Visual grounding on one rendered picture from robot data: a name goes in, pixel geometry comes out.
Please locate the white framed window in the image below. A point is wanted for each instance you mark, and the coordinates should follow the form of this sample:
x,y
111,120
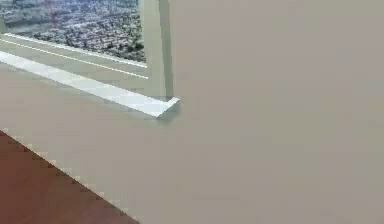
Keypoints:
x,y
83,71

